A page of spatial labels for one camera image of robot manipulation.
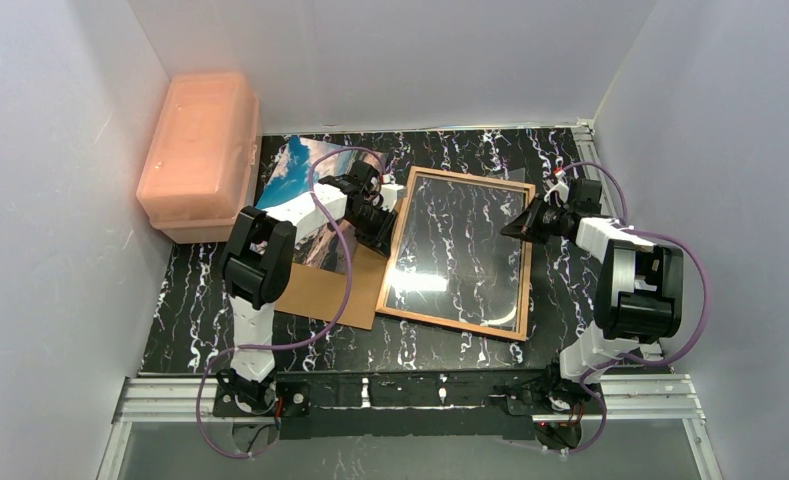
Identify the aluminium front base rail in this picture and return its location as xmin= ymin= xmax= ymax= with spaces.
xmin=98 ymin=370 xmax=722 ymax=479

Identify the clear acrylic sheet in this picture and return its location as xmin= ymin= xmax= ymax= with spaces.
xmin=385 ymin=165 xmax=534 ymax=333

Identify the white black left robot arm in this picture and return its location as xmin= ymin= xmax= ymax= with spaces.
xmin=219 ymin=162 xmax=405 ymax=382

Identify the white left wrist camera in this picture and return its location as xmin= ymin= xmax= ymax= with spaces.
xmin=379 ymin=183 xmax=406 ymax=211

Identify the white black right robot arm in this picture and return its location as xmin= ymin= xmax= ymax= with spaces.
xmin=501 ymin=179 xmax=684 ymax=384

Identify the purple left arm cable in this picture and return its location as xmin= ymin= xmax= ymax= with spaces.
xmin=195 ymin=146 xmax=395 ymax=460

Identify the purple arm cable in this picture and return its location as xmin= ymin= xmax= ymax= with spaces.
xmin=195 ymin=146 xmax=395 ymax=460
xmin=558 ymin=161 xmax=713 ymax=454

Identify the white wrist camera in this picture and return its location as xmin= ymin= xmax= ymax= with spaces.
xmin=544 ymin=168 xmax=570 ymax=207
xmin=379 ymin=183 xmax=406 ymax=211

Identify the brown fibreboard backing board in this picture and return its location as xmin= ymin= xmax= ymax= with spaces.
xmin=273 ymin=198 xmax=409 ymax=331

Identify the beach landscape photo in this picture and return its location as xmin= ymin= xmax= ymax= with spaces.
xmin=256 ymin=136 xmax=382 ymax=273

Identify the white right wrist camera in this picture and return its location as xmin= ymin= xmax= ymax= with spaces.
xmin=544 ymin=168 xmax=570 ymax=207

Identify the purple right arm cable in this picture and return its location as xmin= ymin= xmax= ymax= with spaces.
xmin=558 ymin=161 xmax=713 ymax=454

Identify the wooden picture frame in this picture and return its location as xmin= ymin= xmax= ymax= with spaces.
xmin=375 ymin=165 xmax=537 ymax=343

